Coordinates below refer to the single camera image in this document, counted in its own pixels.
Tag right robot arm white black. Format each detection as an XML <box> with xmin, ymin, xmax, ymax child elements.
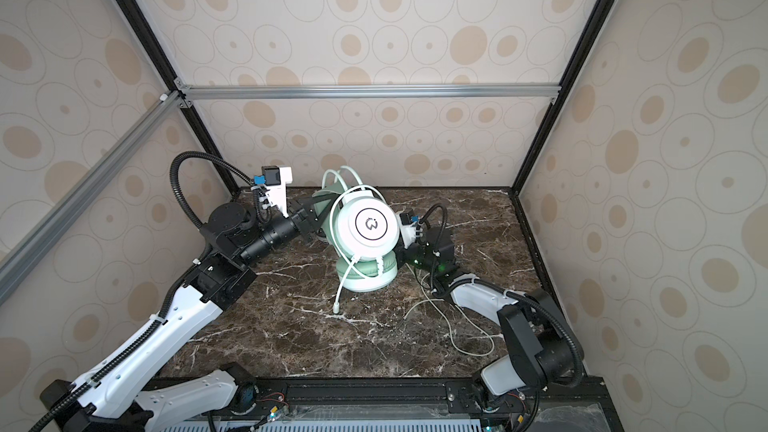
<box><xmin>395</xmin><ymin>204</ymin><xmax>586</xmax><ymax>397</ymax></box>

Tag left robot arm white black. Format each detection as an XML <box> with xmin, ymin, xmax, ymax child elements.
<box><xmin>32</xmin><ymin>151</ymin><xmax>340</xmax><ymax>431</ymax></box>

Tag black corner frame post right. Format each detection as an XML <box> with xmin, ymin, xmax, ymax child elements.
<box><xmin>510</xmin><ymin>0</ymin><xmax>617</xmax><ymax>198</ymax></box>

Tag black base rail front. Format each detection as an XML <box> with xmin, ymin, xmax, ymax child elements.
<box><xmin>143</xmin><ymin>376</ymin><xmax>607</xmax><ymax>432</ymax></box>

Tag silver aluminium rail left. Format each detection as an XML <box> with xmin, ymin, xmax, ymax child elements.
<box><xmin>1</xmin><ymin>91</ymin><xmax>181</xmax><ymax>302</ymax></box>

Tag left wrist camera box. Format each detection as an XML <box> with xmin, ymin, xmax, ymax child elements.
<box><xmin>251</xmin><ymin>165</ymin><xmax>293</xmax><ymax>218</ymax></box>

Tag silver aluminium rail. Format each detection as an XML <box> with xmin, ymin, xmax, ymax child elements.
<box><xmin>1</xmin><ymin>91</ymin><xmax>181</xmax><ymax>302</ymax></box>
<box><xmin>180</xmin><ymin>83</ymin><xmax>561</xmax><ymax>100</ymax></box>

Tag black corner frame post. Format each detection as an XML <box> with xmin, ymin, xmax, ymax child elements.
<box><xmin>510</xmin><ymin>0</ymin><xmax>617</xmax><ymax>198</ymax></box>
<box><xmin>114</xmin><ymin>0</ymin><xmax>223</xmax><ymax>159</ymax></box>

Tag black corner frame post left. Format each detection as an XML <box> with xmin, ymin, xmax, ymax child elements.
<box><xmin>114</xmin><ymin>0</ymin><xmax>223</xmax><ymax>159</ymax></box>

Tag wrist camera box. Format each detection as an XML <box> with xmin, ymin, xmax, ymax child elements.
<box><xmin>398</xmin><ymin>209</ymin><xmax>429</xmax><ymax>249</ymax></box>
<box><xmin>251</xmin><ymin>165</ymin><xmax>293</xmax><ymax>218</ymax></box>

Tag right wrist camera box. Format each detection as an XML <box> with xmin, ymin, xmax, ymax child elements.
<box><xmin>398</xmin><ymin>209</ymin><xmax>429</xmax><ymax>249</ymax></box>

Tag mint green headphones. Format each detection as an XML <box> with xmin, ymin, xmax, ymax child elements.
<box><xmin>314</xmin><ymin>165</ymin><xmax>400</xmax><ymax>314</ymax></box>

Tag silver aluminium rail back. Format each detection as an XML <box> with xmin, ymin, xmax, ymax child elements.
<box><xmin>180</xmin><ymin>83</ymin><xmax>561</xmax><ymax>100</ymax></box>

